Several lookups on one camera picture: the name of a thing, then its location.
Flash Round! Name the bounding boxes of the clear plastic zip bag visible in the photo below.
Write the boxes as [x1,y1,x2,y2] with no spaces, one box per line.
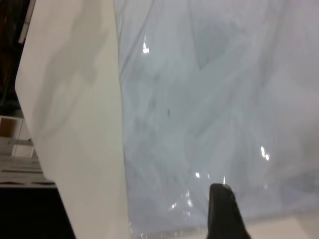
[113,0,319,236]

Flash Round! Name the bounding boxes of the white narrow bar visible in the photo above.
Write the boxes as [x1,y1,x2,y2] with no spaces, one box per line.
[18,0,36,43]

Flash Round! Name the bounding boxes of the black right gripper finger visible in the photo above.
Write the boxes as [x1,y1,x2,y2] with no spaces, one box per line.
[206,183,253,239]

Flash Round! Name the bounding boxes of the white storage shelf unit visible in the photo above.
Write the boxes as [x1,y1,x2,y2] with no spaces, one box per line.
[0,115,35,157]

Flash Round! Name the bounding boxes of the grey flat slabs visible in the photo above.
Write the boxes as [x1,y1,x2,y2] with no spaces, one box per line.
[0,154,58,188]

